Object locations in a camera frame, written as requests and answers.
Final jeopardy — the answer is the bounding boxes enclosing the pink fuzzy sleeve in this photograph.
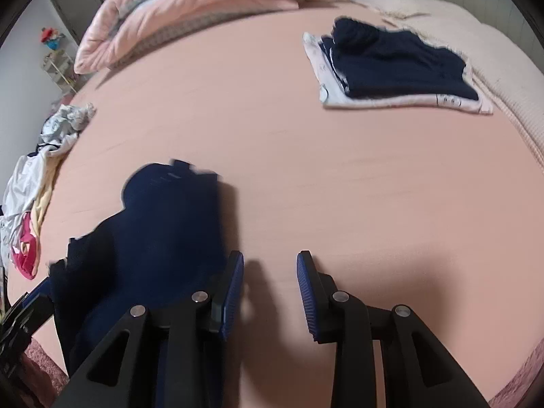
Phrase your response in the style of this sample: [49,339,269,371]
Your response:
[8,339,69,407]

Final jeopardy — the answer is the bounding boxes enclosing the grey patterned crumpled garment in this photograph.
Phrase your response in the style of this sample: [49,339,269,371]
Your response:
[38,103,97,147]

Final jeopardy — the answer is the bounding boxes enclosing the magenta pink garment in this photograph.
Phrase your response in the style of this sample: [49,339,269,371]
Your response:
[12,212,40,280]

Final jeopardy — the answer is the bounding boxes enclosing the cream yellow garment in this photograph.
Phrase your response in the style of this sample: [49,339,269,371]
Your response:
[30,156,65,237]

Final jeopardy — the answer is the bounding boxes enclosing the red blue plush toy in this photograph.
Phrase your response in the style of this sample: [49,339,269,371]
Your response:
[40,28,66,51]

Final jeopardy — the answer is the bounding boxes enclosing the pink folded quilt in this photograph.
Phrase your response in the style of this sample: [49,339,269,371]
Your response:
[74,0,334,75]

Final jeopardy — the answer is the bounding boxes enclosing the white shelf rack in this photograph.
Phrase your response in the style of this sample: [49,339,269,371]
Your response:
[41,49,87,94]

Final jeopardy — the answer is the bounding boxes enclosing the navy garment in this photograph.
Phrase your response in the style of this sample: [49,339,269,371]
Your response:
[318,17,478,100]

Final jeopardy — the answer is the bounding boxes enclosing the pink bed sheet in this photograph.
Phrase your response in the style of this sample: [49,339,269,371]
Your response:
[40,4,543,407]

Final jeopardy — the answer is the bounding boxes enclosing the navy shorts with white stripes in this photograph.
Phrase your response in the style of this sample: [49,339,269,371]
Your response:
[48,158,239,408]

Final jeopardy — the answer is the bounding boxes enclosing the white garment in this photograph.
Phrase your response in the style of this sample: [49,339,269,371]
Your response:
[1,146,62,268]

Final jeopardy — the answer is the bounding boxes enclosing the beige knitted blanket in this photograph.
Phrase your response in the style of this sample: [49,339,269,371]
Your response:
[342,0,544,162]

